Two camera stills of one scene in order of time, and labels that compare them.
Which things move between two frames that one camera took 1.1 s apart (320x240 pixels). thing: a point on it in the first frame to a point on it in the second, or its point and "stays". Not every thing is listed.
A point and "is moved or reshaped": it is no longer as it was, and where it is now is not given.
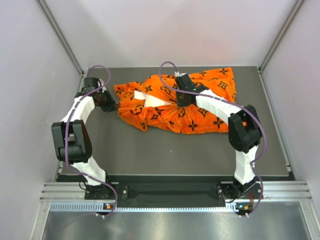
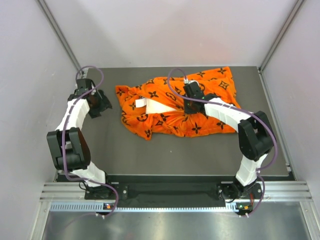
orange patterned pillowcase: [218, 82] is moved or reshaped
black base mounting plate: [175, 191] stays
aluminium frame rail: [272, 191] stays
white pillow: [150, 100] to [151, 106]
